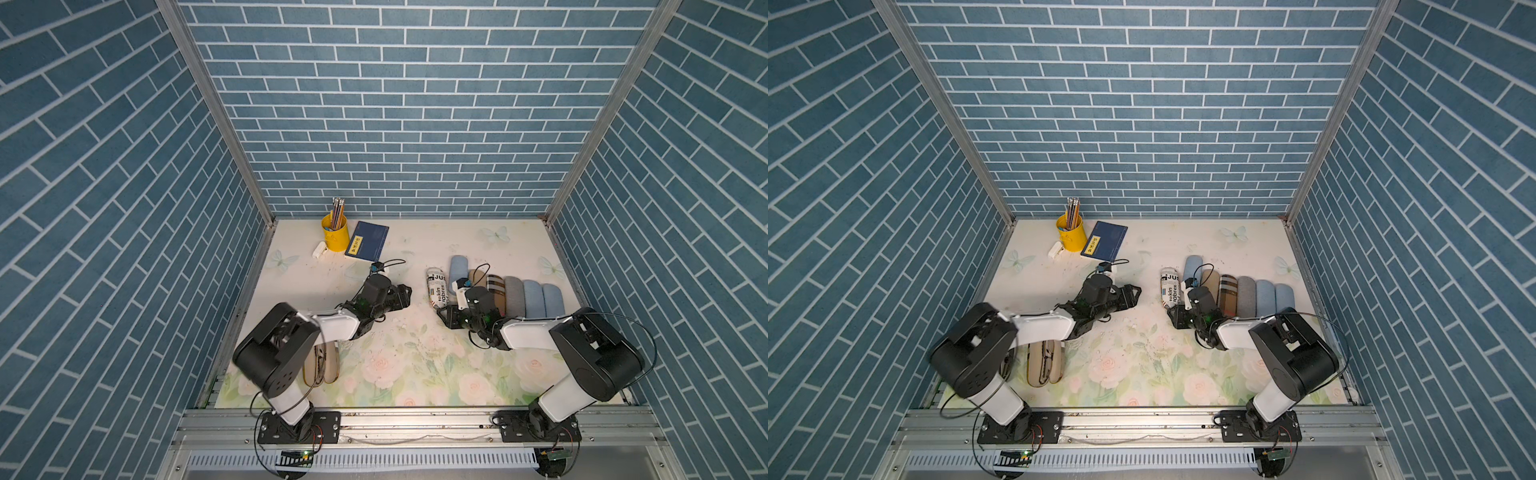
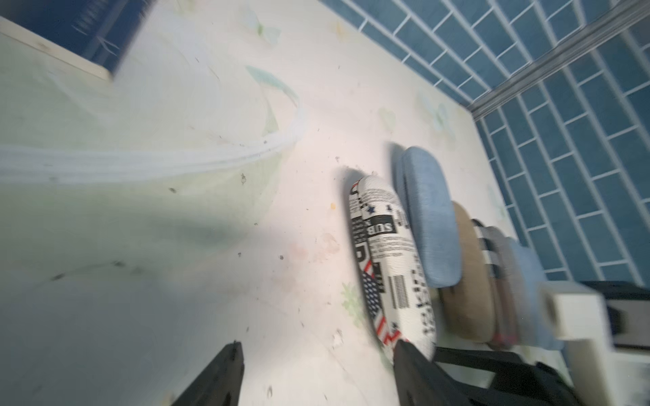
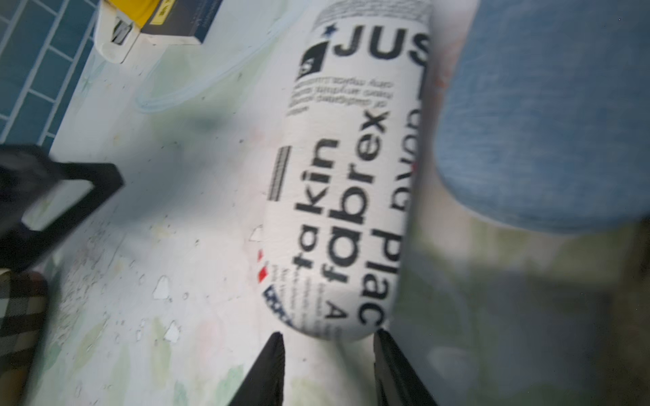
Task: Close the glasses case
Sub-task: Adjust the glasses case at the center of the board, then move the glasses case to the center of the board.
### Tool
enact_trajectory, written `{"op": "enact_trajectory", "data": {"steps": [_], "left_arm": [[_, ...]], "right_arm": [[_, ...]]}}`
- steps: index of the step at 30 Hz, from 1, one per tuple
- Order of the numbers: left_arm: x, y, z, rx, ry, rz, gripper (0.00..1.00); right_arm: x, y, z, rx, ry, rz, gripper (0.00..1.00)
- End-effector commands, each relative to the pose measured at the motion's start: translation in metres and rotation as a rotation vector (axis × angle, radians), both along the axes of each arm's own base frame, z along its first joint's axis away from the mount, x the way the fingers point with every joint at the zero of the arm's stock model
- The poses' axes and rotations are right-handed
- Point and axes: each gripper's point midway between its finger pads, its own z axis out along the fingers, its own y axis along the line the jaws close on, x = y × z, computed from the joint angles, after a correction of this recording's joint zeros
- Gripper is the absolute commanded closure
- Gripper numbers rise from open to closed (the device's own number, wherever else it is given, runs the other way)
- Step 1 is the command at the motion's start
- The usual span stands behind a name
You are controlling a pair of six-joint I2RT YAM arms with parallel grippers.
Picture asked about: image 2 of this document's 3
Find plaid case red glasses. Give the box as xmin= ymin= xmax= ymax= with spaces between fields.
xmin=472 ymin=219 xmax=518 ymax=350

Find grey case tortoise glasses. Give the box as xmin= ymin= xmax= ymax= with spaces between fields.
xmin=487 ymin=227 xmax=536 ymax=346

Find dark blue book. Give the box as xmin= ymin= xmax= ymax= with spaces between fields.
xmin=1 ymin=0 xmax=156 ymax=81

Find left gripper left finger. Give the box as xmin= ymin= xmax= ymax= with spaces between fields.
xmin=172 ymin=341 xmax=245 ymax=406

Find blue case yellow glasses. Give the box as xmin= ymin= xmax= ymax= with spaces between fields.
xmin=521 ymin=245 xmax=564 ymax=351

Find beige case striped glasses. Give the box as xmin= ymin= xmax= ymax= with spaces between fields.
xmin=349 ymin=175 xmax=437 ymax=360

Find blue case orange glasses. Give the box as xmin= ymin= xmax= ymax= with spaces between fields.
xmin=394 ymin=146 xmax=461 ymax=289

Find beige case purple glasses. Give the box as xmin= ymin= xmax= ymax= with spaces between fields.
xmin=439 ymin=202 xmax=496 ymax=343

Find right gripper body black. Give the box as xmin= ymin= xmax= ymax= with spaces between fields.
xmin=433 ymin=347 xmax=582 ymax=405

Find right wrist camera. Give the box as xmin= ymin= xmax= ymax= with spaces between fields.
xmin=539 ymin=281 xmax=649 ymax=405

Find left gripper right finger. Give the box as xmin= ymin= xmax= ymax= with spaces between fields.
xmin=394 ymin=340 xmax=472 ymax=406

